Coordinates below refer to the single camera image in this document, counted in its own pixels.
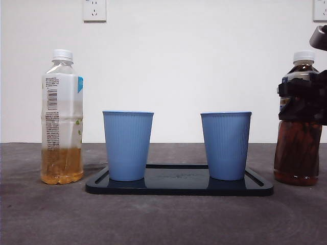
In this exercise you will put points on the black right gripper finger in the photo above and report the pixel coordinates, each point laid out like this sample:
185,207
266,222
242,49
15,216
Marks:
301,99

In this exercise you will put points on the dark oolong tea bottle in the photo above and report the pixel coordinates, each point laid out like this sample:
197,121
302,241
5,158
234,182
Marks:
297,150

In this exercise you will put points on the pale tea bottle white label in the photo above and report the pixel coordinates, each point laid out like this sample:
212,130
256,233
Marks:
62,102

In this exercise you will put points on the blue ribbed plastic cup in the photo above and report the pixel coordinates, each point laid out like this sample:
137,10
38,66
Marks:
226,145
127,145

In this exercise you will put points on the dark teal rectangular tray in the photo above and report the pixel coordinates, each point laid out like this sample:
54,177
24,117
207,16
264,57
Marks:
176,187

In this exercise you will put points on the grey felt table mat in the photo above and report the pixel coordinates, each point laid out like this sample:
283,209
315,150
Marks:
163,219

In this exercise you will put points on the white wall socket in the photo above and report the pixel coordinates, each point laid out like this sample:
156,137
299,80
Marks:
320,10
94,11

